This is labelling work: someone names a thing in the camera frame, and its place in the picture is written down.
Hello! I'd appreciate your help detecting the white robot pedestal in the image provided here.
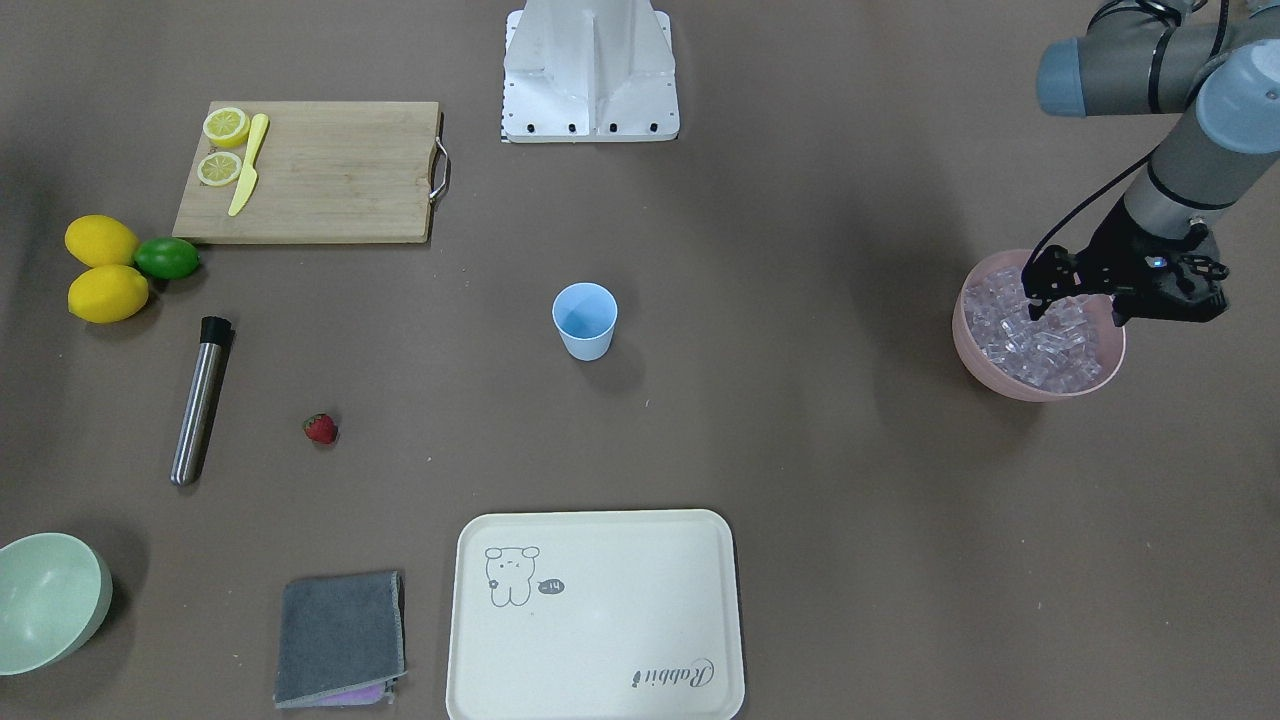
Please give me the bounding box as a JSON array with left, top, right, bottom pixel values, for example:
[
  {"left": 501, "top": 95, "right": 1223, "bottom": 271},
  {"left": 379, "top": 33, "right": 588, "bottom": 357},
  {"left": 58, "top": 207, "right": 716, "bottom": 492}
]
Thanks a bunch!
[{"left": 500, "top": 1, "right": 681, "bottom": 143}]

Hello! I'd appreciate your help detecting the lemon slice upper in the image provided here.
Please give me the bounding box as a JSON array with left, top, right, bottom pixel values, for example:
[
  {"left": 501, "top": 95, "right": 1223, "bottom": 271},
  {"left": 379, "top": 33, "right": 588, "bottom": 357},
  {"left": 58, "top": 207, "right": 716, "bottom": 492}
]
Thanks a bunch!
[{"left": 202, "top": 106, "right": 251, "bottom": 149}]

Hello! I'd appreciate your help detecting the lemon slice lower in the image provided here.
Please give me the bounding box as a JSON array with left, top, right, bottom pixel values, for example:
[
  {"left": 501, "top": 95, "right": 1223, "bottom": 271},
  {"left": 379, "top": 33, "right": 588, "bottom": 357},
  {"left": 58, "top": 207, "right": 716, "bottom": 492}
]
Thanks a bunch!
[{"left": 195, "top": 151, "right": 243, "bottom": 187}]

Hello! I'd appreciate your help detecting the light blue plastic cup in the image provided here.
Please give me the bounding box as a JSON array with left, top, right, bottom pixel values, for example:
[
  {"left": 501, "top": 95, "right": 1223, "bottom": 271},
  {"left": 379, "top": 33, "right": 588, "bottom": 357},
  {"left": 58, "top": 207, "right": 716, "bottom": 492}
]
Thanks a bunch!
[{"left": 550, "top": 282, "right": 620, "bottom": 363}]

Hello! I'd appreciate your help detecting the mint green bowl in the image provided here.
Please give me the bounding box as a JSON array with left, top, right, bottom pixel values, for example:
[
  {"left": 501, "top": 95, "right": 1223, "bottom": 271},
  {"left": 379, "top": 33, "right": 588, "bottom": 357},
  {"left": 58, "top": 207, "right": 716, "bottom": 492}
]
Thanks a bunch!
[{"left": 1, "top": 532, "right": 113, "bottom": 676}]

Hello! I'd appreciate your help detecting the yellow lemon far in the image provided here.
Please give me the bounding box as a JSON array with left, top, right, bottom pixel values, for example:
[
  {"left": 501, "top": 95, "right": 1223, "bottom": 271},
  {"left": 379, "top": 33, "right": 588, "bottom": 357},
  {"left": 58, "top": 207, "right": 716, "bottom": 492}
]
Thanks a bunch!
[{"left": 64, "top": 214, "right": 140, "bottom": 268}]

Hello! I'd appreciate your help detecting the yellow lemon near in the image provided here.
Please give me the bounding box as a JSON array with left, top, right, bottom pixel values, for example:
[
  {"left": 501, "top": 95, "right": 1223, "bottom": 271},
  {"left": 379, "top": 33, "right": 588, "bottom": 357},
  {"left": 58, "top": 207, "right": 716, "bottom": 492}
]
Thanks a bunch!
[{"left": 67, "top": 264, "right": 150, "bottom": 324}]

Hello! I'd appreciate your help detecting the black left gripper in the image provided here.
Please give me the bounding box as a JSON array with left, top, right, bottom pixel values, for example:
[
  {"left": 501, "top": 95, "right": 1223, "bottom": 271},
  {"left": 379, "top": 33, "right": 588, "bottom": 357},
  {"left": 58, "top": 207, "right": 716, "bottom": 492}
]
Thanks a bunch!
[{"left": 1021, "top": 193, "right": 1230, "bottom": 328}]

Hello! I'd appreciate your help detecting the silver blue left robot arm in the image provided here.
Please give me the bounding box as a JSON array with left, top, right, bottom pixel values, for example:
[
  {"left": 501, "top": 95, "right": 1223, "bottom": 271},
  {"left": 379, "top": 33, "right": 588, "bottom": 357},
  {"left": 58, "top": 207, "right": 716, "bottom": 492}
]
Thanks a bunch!
[{"left": 1021, "top": 1, "right": 1279, "bottom": 325}]

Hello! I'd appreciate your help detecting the green lime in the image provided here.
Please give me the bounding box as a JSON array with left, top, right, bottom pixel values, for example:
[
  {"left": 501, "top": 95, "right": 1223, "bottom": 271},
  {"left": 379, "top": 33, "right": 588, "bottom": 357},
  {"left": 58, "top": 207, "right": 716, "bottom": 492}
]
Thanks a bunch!
[{"left": 132, "top": 237, "right": 201, "bottom": 281}]

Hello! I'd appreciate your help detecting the pink bowl of ice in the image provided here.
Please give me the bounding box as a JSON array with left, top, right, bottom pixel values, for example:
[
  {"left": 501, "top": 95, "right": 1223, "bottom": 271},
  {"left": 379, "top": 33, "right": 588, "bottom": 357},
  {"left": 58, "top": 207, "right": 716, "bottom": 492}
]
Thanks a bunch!
[{"left": 952, "top": 250, "right": 1126, "bottom": 402}]

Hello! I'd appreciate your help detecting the red strawberry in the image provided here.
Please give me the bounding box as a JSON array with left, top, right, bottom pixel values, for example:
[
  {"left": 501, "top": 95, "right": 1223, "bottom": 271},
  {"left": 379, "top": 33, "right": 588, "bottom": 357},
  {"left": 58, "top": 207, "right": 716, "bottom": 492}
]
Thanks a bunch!
[{"left": 303, "top": 413, "right": 339, "bottom": 445}]

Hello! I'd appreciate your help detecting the yellow lemon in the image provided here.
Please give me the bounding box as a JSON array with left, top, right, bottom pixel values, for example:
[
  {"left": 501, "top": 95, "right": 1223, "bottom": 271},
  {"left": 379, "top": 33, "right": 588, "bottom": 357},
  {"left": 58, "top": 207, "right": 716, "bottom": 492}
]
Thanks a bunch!
[
  {"left": 64, "top": 214, "right": 140, "bottom": 268},
  {"left": 67, "top": 264, "right": 150, "bottom": 324}
]

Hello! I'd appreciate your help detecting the lemon slice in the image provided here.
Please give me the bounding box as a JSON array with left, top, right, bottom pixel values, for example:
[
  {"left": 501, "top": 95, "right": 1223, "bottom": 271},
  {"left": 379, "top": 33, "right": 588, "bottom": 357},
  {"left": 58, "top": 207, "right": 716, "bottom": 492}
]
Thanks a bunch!
[
  {"left": 202, "top": 106, "right": 251, "bottom": 149},
  {"left": 195, "top": 151, "right": 243, "bottom": 187}
]

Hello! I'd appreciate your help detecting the cream rectangular tray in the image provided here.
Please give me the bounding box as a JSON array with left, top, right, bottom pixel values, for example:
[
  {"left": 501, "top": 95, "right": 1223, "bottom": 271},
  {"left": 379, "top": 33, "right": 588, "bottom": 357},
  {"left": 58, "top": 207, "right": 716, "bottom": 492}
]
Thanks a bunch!
[{"left": 445, "top": 509, "right": 746, "bottom": 719}]

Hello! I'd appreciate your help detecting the wooden cutting board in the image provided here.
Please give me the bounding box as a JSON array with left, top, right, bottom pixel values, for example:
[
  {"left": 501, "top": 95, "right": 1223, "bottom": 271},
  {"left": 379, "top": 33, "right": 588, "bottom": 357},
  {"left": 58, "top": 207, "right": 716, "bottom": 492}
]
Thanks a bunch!
[{"left": 172, "top": 99, "right": 449, "bottom": 245}]

